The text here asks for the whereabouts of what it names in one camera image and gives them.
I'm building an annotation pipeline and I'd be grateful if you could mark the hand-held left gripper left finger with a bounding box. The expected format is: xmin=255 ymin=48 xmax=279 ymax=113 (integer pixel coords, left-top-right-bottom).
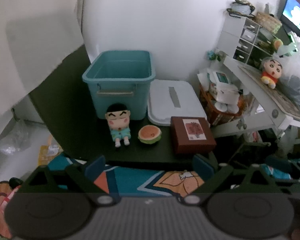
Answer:
xmin=22 ymin=155 xmax=122 ymax=207

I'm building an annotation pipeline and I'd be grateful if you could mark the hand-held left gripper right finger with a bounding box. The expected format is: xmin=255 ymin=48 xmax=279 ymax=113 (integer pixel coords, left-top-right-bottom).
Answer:
xmin=181 ymin=154 xmax=290 ymax=207

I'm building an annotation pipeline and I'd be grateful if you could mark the brown gift box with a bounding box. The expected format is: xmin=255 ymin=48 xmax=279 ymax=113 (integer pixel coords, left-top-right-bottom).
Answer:
xmin=170 ymin=116 xmax=217 ymax=155

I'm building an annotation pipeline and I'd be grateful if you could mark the cartoon boy figurine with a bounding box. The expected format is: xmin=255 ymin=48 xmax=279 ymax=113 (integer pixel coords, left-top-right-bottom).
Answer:
xmin=105 ymin=103 xmax=131 ymax=147

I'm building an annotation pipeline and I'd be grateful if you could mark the burger toy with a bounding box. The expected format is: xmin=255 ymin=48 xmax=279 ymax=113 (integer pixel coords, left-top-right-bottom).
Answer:
xmin=138 ymin=125 xmax=162 ymax=145

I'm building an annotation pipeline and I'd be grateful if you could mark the blue plastic storage bin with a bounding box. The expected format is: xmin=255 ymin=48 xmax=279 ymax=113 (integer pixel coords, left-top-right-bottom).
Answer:
xmin=82 ymin=50 xmax=156 ymax=120

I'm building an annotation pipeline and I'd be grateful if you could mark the white bin lid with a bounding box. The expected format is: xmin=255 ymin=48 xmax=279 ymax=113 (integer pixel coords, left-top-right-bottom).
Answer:
xmin=147 ymin=79 xmax=208 ymax=126

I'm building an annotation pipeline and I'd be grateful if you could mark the black desktop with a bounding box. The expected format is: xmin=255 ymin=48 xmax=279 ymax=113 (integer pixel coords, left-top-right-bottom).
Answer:
xmin=27 ymin=44 xmax=219 ymax=172

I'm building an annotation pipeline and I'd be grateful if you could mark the yellow packet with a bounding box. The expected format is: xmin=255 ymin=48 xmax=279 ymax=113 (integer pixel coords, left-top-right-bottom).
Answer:
xmin=37 ymin=135 xmax=63 ymax=167

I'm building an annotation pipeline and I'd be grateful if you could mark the orange plastic basket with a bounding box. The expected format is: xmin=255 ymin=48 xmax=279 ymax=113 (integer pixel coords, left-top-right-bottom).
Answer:
xmin=199 ymin=84 xmax=243 ymax=127

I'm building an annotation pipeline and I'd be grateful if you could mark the white paper roll pack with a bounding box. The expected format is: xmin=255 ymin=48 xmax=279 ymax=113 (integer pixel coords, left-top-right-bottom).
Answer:
xmin=216 ymin=85 xmax=240 ymax=104

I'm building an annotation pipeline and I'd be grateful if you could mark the crumpled clear plastic bag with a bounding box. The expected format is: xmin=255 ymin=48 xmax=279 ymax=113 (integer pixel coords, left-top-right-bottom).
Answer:
xmin=0 ymin=120 xmax=32 ymax=155

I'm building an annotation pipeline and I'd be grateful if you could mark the white tissue pack teal label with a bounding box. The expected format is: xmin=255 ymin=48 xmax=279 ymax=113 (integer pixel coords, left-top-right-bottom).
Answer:
xmin=210 ymin=71 xmax=234 ymax=87

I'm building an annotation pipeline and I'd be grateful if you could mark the white side desk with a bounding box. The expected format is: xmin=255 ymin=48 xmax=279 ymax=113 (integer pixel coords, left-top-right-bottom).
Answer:
xmin=211 ymin=55 xmax=300 ymax=140

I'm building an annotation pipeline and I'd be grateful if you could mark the patterned table runner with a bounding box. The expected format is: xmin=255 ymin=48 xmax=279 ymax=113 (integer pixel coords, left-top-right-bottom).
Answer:
xmin=237 ymin=65 xmax=300 ymax=120

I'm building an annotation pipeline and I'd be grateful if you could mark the small blue flower ornament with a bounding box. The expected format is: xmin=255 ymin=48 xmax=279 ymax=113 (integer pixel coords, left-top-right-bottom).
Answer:
xmin=206 ymin=50 xmax=227 ymax=62

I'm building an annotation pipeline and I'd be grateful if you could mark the cartoon boy plush doll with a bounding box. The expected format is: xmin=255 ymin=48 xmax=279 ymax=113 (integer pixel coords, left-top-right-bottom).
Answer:
xmin=261 ymin=57 xmax=284 ymax=89

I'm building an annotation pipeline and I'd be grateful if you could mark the large clear plastic bag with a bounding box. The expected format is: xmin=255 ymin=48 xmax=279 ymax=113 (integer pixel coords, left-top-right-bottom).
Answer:
xmin=277 ymin=42 xmax=300 ymax=108

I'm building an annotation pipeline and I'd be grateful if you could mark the white drawer organizer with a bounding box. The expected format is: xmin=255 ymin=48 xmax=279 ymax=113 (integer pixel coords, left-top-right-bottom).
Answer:
xmin=221 ymin=16 xmax=284 ymax=65

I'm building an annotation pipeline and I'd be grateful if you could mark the small orange plush toy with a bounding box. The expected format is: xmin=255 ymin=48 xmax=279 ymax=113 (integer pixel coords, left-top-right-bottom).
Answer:
xmin=272 ymin=38 xmax=284 ymax=50

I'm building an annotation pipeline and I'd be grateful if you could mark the woven basket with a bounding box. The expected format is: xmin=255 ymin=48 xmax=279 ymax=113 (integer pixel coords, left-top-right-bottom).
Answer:
xmin=255 ymin=11 xmax=282 ymax=33

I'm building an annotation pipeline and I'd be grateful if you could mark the coiled blue and dark bundle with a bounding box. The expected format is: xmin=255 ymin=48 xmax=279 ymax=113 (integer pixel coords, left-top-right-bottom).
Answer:
xmin=226 ymin=0 xmax=255 ymax=18

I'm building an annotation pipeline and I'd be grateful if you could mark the television screen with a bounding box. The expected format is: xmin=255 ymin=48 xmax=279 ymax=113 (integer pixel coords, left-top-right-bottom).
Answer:
xmin=280 ymin=0 xmax=300 ymax=47

